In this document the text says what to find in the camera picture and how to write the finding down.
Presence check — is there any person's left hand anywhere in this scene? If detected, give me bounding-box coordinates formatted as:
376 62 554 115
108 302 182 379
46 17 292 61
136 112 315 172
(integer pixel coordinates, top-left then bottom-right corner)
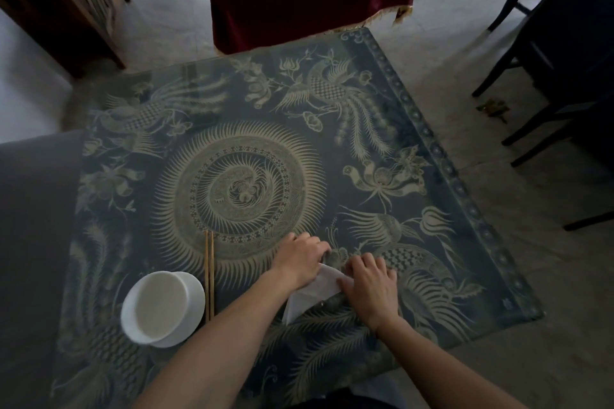
270 232 332 290

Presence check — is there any person's right hand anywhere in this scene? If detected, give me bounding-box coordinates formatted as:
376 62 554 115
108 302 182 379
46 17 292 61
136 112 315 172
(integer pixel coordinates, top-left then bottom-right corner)
337 253 399 334

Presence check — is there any small yellowish floor scrap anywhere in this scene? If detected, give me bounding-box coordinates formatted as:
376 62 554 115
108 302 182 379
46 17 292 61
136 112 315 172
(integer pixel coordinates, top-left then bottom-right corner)
477 98 511 124

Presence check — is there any white round bowl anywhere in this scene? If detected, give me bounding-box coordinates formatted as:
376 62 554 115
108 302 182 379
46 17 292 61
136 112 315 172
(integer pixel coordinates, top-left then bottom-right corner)
120 271 189 345

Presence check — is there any white saucer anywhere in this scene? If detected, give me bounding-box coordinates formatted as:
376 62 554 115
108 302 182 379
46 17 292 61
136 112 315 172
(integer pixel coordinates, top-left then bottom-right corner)
153 272 206 349

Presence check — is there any person's right forearm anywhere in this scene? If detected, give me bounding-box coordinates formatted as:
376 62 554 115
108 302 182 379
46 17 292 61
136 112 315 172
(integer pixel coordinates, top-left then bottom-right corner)
374 315 528 409

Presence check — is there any wooden chopstick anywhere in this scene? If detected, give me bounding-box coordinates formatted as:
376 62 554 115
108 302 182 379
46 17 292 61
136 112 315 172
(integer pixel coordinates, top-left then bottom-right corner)
209 231 216 318

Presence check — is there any person's dark clothing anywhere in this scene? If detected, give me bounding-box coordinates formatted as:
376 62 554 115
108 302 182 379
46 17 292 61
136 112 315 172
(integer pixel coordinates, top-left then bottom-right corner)
283 372 405 409

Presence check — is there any person's left forearm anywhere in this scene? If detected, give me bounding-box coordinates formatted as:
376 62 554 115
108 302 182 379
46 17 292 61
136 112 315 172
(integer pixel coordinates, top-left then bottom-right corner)
132 270 300 409

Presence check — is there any dark grey seat cushion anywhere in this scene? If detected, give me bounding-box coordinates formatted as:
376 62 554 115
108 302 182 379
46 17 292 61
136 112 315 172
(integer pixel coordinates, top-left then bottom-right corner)
0 130 86 409

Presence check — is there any blue phoenix patterned tablecloth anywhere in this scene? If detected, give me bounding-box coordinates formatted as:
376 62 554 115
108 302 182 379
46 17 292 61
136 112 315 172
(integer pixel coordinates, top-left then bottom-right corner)
50 27 546 409

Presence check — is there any white napkin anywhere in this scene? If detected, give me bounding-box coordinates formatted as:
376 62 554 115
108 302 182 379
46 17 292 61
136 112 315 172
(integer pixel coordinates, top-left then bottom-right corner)
282 263 355 326

